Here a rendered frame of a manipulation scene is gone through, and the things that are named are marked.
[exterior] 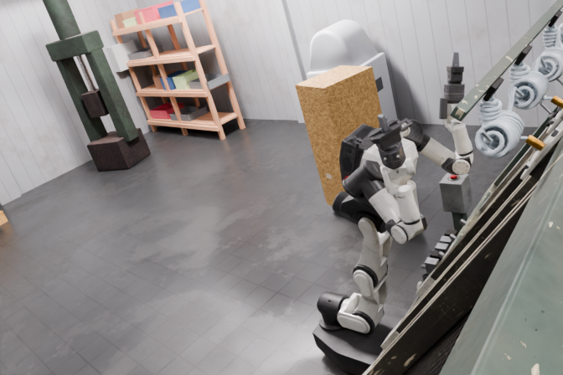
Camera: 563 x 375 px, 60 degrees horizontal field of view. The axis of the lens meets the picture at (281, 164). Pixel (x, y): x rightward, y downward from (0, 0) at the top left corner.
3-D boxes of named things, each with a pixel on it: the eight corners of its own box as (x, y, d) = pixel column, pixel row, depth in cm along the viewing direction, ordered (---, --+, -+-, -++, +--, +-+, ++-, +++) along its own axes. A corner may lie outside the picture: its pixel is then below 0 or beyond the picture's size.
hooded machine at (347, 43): (404, 127, 600) (382, 12, 549) (375, 150, 562) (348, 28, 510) (351, 125, 658) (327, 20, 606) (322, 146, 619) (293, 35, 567)
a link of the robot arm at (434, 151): (457, 183, 231) (417, 156, 231) (457, 171, 242) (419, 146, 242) (473, 166, 225) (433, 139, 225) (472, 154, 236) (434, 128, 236)
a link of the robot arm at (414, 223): (401, 201, 182) (415, 246, 187) (420, 189, 186) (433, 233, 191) (383, 197, 191) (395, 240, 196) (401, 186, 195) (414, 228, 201)
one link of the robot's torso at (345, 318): (339, 328, 285) (333, 310, 281) (356, 306, 299) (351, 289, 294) (370, 338, 272) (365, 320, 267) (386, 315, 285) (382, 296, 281)
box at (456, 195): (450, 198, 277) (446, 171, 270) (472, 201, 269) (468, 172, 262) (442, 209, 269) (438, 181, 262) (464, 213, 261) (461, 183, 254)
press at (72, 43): (130, 151, 838) (64, -8, 740) (157, 155, 777) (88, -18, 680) (93, 171, 794) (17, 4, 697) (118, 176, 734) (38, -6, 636)
